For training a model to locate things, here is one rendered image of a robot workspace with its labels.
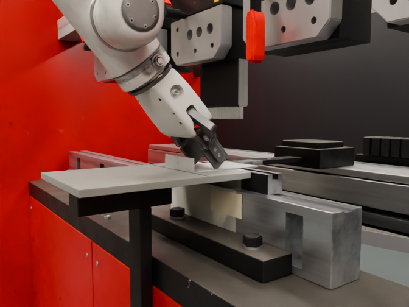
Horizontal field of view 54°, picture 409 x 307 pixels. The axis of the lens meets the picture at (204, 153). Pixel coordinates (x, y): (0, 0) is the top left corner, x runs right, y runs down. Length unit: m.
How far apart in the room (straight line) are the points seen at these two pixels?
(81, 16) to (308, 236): 0.40
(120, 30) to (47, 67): 0.97
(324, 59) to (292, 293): 0.80
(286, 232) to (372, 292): 0.12
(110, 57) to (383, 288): 0.45
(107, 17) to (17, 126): 0.96
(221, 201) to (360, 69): 0.60
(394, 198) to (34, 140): 1.09
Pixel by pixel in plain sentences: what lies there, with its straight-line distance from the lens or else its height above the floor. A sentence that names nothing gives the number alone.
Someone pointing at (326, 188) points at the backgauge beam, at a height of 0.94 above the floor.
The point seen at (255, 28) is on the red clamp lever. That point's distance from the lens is 0.52.
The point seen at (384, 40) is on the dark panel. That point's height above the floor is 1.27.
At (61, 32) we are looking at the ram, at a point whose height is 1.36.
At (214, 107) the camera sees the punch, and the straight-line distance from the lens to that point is 0.70.
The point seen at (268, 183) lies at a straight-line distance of 0.59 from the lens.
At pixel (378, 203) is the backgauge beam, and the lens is 0.78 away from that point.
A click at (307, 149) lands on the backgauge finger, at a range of 0.80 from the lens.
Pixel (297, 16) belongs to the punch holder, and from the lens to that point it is 0.52.
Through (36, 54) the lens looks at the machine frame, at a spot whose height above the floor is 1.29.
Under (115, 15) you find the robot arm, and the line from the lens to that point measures 0.48.
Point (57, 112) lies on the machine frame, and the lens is 1.44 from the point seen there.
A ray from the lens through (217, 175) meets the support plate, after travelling 0.57.
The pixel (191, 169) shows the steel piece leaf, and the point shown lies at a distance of 0.60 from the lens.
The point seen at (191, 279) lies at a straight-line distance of 0.54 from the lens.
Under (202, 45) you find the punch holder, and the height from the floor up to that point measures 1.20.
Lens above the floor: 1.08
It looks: 5 degrees down
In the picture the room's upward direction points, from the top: straight up
